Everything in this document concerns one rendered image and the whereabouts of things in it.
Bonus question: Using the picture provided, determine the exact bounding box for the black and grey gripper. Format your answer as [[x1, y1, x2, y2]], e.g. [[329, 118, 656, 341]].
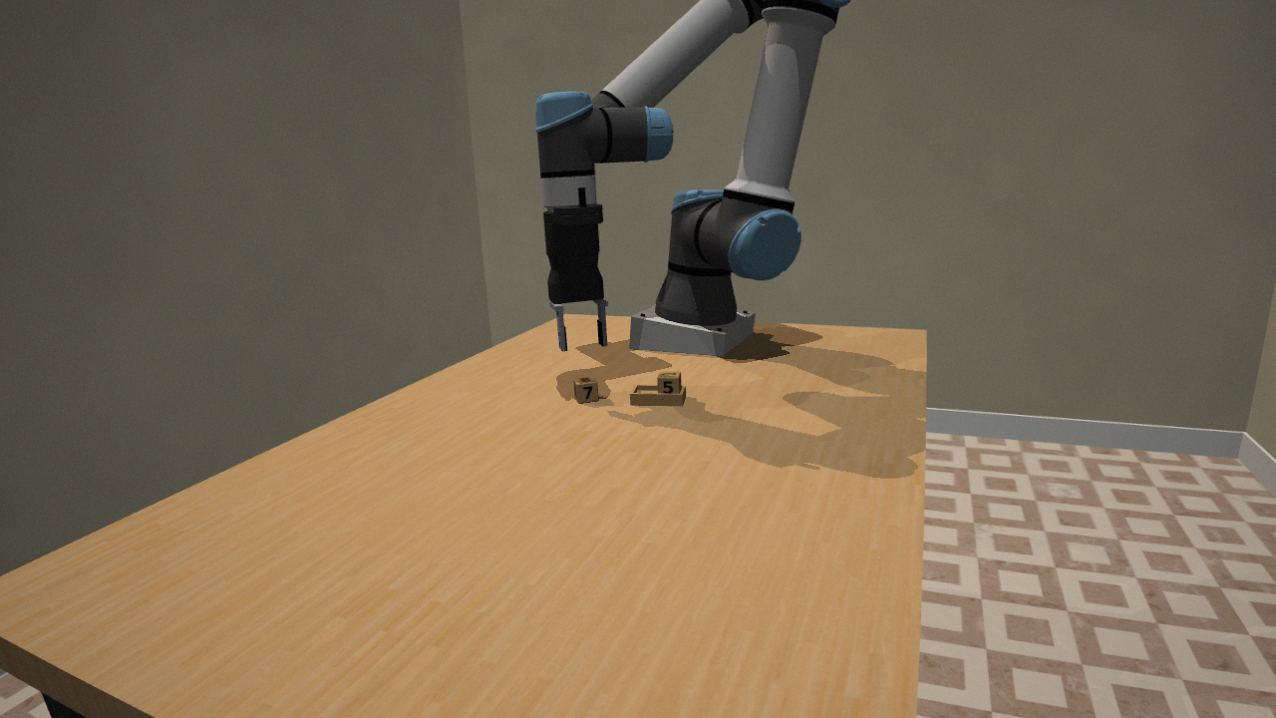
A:
[[540, 176, 607, 352]]

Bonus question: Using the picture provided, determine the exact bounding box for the tan wooden tray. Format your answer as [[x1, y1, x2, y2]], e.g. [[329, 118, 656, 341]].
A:
[[630, 385, 686, 406]]

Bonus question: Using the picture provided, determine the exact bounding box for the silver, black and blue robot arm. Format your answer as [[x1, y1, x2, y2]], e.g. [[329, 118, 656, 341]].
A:
[[535, 0, 850, 326]]

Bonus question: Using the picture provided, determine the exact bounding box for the tan wooden number cube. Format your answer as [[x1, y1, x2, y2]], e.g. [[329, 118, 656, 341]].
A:
[[657, 371, 681, 394], [573, 376, 598, 404]]

